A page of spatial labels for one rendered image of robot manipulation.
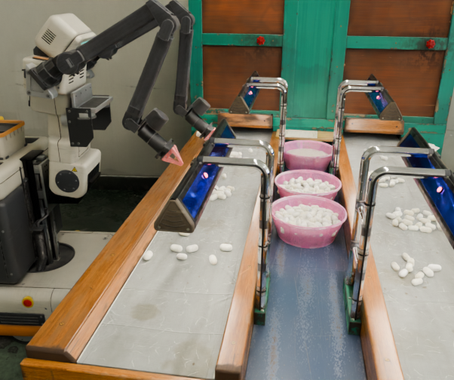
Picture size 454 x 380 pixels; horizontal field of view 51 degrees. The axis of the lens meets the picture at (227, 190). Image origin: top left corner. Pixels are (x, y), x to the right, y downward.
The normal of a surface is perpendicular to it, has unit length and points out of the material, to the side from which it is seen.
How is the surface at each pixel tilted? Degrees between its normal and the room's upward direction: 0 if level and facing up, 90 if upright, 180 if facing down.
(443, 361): 0
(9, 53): 90
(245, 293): 0
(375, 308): 0
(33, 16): 90
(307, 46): 90
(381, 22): 90
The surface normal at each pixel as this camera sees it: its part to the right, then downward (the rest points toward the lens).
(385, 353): 0.00, -0.92
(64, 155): -0.06, 0.39
